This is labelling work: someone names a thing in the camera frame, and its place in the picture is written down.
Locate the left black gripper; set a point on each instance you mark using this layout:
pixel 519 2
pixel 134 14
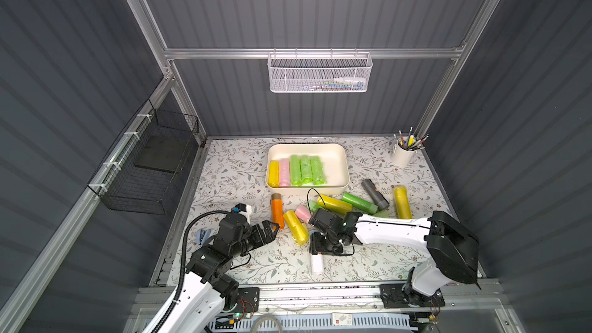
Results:
pixel 264 233

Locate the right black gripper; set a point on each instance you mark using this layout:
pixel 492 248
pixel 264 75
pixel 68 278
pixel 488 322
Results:
pixel 321 244

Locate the orange trash bag roll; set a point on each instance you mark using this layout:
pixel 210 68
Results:
pixel 277 210

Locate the white blue labelled roll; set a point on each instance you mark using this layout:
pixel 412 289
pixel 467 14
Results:
pixel 317 263

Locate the pink roll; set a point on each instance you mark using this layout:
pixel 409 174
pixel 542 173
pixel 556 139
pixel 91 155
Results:
pixel 284 173
pixel 303 214

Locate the light green roll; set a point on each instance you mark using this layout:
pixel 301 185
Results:
pixel 306 171
pixel 383 214
pixel 295 171

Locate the yellow roll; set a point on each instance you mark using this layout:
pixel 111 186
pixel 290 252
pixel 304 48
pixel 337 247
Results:
pixel 273 174
pixel 334 205
pixel 298 230
pixel 403 208

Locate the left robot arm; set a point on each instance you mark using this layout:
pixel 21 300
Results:
pixel 204 287

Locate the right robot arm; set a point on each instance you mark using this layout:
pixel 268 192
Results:
pixel 453 250

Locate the dark green roll centre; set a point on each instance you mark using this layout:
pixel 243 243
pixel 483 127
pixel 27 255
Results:
pixel 313 206

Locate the dark green roll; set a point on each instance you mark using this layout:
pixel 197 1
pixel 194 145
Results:
pixel 361 204
pixel 313 206

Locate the dark green roll upper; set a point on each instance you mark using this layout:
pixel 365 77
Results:
pixel 361 204

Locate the grey trash bag roll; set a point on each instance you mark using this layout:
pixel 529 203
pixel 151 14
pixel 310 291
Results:
pixel 377 198

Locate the white plastic storage box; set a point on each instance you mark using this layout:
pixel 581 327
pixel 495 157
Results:
pixel 332 156

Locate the floral table mat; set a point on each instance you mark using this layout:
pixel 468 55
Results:
pixel 235 172

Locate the blue clip on mat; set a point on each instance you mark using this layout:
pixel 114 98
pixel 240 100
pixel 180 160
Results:
pixel 202 236

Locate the white pen cup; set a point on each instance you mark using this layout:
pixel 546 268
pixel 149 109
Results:
pixel 401 156

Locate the black wire side basket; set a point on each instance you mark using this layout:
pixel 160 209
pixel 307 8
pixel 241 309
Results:
pixel 150 171

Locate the white wire wall basket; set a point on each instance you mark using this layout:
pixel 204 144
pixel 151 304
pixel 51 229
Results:
pixel 322 72

